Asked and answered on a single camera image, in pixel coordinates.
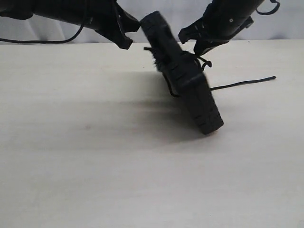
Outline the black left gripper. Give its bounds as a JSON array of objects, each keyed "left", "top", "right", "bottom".
[{"left": 33, "top": 0, "right": 140, "bottom": 49}]

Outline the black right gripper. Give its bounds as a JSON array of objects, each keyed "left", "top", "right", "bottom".
[{"left": 178, "top": 0, "right": 263, "bottom": 55}]

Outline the black rope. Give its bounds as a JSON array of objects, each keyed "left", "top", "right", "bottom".
[{"left": 143, "top": 47, "right": 277, "bottom": 97}]

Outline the black plastic case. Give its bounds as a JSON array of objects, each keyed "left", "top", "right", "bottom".
[{"left": 140, "top": 11, "right": 224, "bottom": 135}]

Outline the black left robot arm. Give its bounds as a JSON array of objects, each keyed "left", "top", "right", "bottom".
[{"left": 0, "top": 0, "right": 140, "bottom": 49}]

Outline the thin black cable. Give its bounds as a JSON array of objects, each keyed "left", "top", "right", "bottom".
[{"left": 0, "top": 16, "right": 93, "bottom": 44}]

